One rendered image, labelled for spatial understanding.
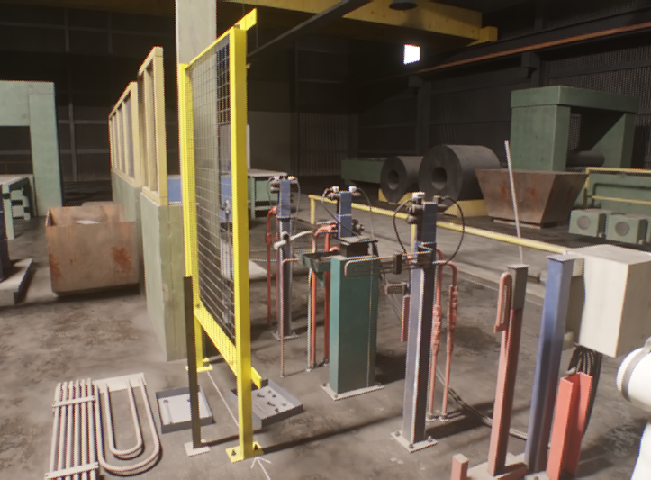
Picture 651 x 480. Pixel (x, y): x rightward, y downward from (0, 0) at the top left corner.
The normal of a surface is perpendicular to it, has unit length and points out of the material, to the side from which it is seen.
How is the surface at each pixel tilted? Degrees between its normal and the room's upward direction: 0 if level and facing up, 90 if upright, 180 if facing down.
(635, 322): 90
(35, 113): 90
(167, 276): 90
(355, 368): 90
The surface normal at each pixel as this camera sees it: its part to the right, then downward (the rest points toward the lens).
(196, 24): 0.44, 0.17
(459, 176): -0.90, 0.07
